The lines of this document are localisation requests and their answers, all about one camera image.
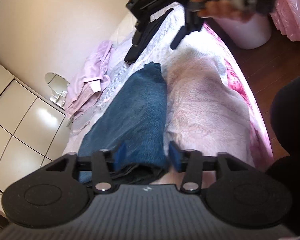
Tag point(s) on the blue denim jeans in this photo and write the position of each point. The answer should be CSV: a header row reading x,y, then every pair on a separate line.
x,y
140,120

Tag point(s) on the pink floral bed sheet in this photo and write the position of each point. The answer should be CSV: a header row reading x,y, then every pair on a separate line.
x,y
240,85

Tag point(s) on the round tabletop mirror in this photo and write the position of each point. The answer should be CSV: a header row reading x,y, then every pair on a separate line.
x,y
56,81

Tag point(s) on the white wardrobe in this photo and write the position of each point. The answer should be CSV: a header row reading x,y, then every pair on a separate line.
x,y
22,120

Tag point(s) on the pink curtain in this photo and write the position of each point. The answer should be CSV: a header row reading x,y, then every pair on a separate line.
x,y
295,12

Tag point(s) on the pale pink crumpled garment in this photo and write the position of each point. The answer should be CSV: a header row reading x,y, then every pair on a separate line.
x,y
90,75

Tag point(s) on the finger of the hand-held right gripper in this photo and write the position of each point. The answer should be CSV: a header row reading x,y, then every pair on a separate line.
x,y
136,45
192,20

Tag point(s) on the person's black trouser leg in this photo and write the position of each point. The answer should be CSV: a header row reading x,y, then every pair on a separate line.
x,y
295,130

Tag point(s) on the black cloth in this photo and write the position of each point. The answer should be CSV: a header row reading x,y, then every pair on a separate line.
x,y
155,30

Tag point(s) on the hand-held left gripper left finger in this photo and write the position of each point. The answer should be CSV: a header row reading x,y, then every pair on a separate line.
x,y
121,155

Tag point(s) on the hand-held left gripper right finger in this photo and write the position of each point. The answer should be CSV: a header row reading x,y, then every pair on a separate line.
x,y
175,157

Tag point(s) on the white round bin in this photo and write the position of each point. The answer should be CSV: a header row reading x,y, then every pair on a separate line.
x,y
252,35

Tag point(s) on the white woven striped blanket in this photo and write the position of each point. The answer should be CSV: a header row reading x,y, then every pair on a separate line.
x,y
165,30

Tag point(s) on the person's right hand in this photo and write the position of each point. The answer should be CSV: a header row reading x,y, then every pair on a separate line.
x,y
220,10

